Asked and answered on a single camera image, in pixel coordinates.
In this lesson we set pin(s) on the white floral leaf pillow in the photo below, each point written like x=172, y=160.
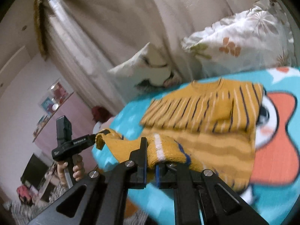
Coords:
x=255, y=39

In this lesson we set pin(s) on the white eyelash face cushion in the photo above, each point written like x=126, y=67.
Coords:
x=147, y=71

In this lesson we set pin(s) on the person's left hand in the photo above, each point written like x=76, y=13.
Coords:
x=78, y=169

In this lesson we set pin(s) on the pink cabinet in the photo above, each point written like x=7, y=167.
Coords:
x=73, y=119

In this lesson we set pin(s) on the black television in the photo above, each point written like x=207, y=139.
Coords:
x=34, y=172

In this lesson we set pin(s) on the blue cartoon picture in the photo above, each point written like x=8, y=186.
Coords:
x=46, y=104

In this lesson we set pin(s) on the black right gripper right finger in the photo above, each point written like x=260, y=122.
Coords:
x=203, y=198

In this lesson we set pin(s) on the red flower picture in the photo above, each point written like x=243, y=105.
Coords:
x=58, y=92

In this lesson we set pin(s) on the beige curtain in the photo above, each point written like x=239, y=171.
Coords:
x=86, y=38

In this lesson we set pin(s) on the mustard striped knit sweater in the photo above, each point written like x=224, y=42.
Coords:
x=206, y=126

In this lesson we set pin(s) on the dark red plush toy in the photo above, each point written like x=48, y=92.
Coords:
x=100, y=114

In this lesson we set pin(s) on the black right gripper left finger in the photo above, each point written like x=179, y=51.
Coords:
x=99, y=198

